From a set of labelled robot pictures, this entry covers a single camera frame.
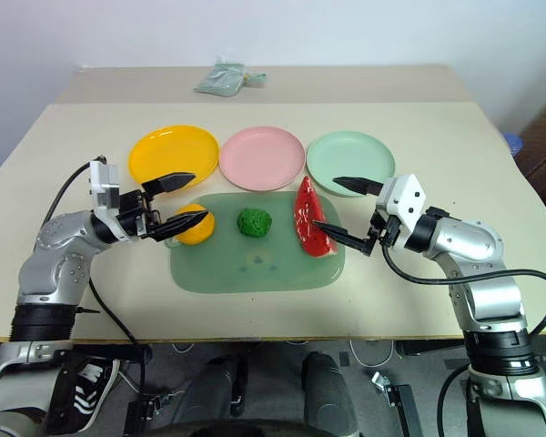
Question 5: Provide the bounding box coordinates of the brown wooden cabinet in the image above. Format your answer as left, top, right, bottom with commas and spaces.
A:
513, 90, 546, 201

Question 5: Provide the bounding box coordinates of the red watermelon slice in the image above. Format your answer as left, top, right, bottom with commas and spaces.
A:
293, 176, 339, 259

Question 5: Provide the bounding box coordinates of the dark rounded shape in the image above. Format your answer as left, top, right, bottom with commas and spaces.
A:
302, 352, 360, 437
170, 354, 249, 427

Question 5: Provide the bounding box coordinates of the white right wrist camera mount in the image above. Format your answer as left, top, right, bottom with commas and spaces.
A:
374, 173, 427, 229

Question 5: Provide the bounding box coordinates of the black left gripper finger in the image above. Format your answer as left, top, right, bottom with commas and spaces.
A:
141, 171, 197, 198
147, 209, 210, 242

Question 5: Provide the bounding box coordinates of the yellow toy fruit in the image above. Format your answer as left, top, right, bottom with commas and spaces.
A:
172, 203, 217, 246

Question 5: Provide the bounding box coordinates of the green broccoli toy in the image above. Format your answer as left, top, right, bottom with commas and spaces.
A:
236, 207, 273, 238

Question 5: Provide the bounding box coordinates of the white floor cable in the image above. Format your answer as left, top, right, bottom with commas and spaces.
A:
348, 339, 397, 370

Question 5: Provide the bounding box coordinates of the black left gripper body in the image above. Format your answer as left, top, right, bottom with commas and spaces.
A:
116, 188, 162, 240

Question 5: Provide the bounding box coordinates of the yellow plate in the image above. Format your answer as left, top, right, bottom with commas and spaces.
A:
127, 125, 221, 193

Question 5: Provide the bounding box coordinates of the black caster leg bracket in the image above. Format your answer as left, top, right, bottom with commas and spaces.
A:
370, 371, 414, 437

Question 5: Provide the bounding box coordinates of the pale green plastic bag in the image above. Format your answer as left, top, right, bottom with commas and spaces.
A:
193, 58, 268, 98

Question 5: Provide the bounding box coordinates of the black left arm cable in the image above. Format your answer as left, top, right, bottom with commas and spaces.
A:
40, 156, 149, 411

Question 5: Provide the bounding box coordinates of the light green plate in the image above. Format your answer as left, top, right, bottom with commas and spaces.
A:
305, 130, 397, 199

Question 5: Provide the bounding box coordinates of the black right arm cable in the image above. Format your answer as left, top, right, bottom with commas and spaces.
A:
380, 243, 546, 347

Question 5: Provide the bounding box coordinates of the black floor bracket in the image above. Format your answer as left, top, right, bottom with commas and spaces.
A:
125, 393, 175, 434

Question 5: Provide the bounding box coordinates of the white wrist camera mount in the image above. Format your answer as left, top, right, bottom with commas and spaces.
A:
374, 173, 427, 229
86, 158, 122, 223

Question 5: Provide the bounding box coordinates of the blue round container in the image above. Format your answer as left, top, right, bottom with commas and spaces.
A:
501, 130, 525, 158

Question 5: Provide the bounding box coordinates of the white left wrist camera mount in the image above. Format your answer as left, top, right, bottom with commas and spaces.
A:
86, 158, 122, 223

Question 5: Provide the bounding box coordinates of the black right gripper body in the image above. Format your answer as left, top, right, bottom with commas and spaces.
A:
368, 209, 409, 249

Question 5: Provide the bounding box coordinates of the green rectangular tray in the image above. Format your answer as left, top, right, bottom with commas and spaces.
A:
165, 190, 347, 295

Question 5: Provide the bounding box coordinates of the black and white sneaker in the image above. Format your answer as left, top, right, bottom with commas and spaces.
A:
49, 357, 122, 433

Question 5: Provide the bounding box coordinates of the pink plate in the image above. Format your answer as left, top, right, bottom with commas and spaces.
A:
220, 126, 307, 192

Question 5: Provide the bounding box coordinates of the black table frame bar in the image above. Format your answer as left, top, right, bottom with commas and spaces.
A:
398, 339, 468, 359
72, 343, 152, 364

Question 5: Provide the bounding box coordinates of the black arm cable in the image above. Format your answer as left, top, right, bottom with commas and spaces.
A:
380, 243, 546, 347
40, 156, 149, 411

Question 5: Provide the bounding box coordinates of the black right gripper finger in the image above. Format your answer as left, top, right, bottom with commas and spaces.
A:
312, 219, 376, 257
332, 176, 386, 198

